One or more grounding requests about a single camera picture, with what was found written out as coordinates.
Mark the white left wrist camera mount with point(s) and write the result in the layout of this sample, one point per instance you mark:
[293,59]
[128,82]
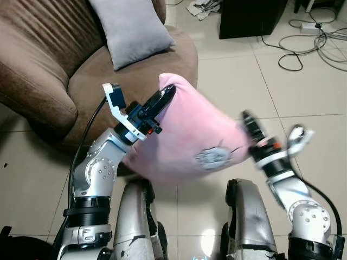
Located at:
[116,103]

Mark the silver robot left leg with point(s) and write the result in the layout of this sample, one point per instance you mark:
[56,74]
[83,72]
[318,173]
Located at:
[135,222]

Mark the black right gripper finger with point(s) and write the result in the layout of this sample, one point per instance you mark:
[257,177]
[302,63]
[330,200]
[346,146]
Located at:
[254,129]

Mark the brown round fabric chair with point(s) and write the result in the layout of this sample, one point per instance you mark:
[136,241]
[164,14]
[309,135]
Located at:
[38,59]

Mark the white power adapter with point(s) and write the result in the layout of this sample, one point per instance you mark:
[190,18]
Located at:
[310,26]

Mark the silver robot leg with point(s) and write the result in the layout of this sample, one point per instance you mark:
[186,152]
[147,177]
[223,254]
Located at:
[249,222]
[135,222]

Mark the silver robot right leg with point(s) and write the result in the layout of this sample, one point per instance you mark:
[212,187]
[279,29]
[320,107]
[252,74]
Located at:
[249,222]

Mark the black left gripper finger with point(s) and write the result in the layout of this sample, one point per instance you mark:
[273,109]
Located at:
[161,98]

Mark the black cabinet box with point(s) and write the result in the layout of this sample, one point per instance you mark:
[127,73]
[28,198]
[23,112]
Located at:
[252,16]

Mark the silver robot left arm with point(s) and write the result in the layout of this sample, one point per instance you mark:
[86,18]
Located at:
[95,173]

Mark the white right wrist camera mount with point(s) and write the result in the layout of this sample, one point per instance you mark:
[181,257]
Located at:
[301,135]

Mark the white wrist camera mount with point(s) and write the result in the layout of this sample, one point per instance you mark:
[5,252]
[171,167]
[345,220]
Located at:
[116,103]
[301,135]

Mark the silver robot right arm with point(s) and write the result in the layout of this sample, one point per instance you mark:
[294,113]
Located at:
[306,211]

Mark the pink pillow with grey print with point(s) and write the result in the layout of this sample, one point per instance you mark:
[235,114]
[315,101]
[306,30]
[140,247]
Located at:
[190,135]

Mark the crumpled white cloth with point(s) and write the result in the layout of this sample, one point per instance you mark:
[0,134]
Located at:
[203,8]

